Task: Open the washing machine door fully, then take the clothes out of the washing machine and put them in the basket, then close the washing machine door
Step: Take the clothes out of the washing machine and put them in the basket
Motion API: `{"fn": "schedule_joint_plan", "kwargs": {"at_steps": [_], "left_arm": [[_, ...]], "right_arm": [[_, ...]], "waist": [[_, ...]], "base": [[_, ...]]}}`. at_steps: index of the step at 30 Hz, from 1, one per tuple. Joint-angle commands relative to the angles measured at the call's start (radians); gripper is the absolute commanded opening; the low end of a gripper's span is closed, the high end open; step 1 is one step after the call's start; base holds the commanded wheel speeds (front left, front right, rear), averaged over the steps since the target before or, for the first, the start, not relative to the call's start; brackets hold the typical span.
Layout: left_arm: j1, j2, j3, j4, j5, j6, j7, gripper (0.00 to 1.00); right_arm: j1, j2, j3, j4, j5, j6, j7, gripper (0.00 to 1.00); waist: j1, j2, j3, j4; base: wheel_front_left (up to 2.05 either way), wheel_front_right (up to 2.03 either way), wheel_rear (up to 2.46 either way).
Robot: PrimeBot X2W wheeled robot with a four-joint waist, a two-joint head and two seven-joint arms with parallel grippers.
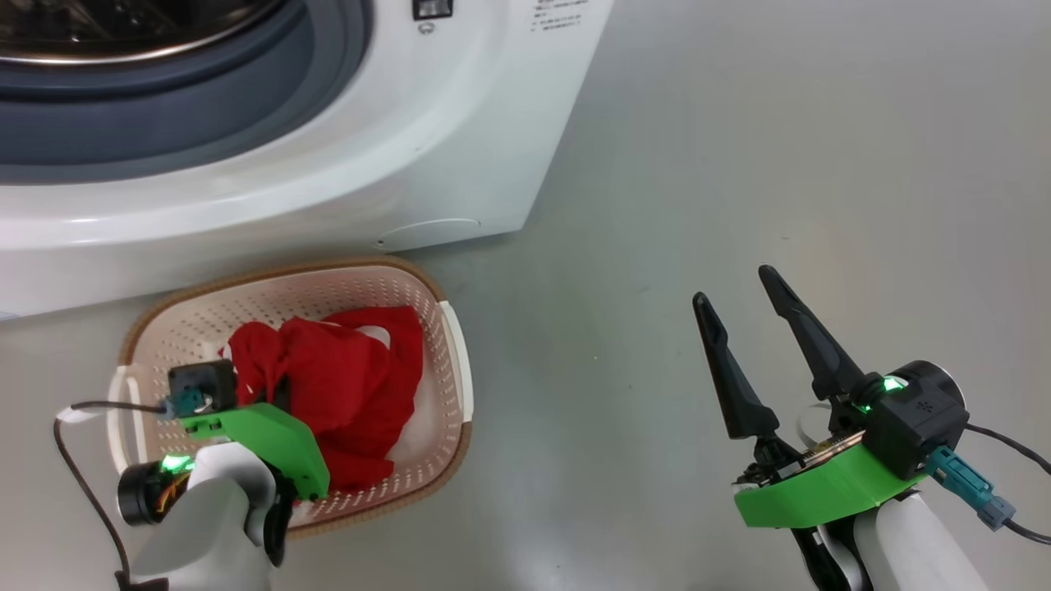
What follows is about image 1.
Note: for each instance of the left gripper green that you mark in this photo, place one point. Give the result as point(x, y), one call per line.
point(279, 435)

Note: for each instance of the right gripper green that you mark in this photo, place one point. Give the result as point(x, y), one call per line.
point(821, 492)

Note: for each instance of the red garment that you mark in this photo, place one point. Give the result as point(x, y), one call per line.
point(345, 386)

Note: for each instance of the white garment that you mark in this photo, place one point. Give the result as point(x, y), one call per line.
point(374, 335)

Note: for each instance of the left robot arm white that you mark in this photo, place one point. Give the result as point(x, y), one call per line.
point(213, 525)

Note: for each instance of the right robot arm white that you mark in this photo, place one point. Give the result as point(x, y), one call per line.
point(903, 550)

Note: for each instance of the cream perforated laundry basket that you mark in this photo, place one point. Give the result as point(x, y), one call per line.
point(205, 312)

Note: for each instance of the white front-load washing machine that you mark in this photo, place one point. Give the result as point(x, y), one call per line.
point(427, 148)

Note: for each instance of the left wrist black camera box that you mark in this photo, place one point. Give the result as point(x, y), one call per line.
point(205, 379)

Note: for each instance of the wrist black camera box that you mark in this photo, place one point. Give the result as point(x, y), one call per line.
point(205, 379)
point(920, 419)

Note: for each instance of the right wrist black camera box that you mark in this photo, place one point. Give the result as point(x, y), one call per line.
point(920, 419)

